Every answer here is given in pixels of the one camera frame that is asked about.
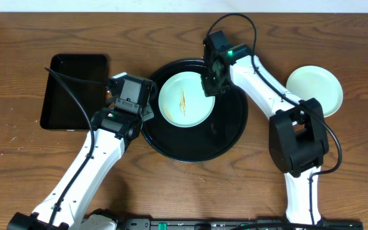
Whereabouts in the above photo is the light green plate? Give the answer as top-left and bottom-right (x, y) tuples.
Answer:
(158, 72), (215, 128)
(286, 66), (344, 117)

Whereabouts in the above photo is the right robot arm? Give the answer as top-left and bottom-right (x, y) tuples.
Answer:
(201, 44), (328, 225)

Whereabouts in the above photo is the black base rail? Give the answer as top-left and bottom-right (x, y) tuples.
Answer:
(81, 208), (364, 230)

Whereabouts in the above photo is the black rectangular bin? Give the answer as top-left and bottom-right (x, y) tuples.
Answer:
(40, 53), (109, 132)

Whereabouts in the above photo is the round black tray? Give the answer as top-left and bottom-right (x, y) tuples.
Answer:
(142, 59), (248, 162)

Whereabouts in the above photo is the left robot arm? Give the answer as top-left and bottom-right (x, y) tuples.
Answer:
(7, 72), (158, 229)

